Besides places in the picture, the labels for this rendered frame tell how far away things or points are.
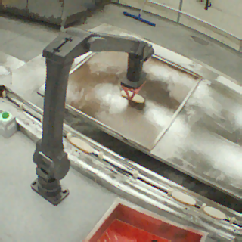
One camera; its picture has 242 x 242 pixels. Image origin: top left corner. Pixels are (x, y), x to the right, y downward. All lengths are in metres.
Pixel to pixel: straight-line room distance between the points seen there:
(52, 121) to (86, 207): 0.33
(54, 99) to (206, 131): 0.66
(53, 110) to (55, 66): 0.12
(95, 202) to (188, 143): 0.41
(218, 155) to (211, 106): 0.26
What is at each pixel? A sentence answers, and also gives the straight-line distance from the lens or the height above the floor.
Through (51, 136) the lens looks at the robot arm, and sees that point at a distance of 0.90.
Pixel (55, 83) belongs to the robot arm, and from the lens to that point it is 0.80.
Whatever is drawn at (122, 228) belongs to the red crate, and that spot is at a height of 0.82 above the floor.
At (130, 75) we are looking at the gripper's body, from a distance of 1.24.
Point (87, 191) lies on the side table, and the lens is 1.10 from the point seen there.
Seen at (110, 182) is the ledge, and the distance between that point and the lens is 1.08.
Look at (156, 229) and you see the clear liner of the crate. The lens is 0.99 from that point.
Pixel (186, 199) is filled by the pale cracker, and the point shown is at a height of 0.86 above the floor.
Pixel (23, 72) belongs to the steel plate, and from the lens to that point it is 1.68.
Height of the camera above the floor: 1.69
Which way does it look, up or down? 39 degrees down
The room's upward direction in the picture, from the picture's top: 10 degrees clockwise
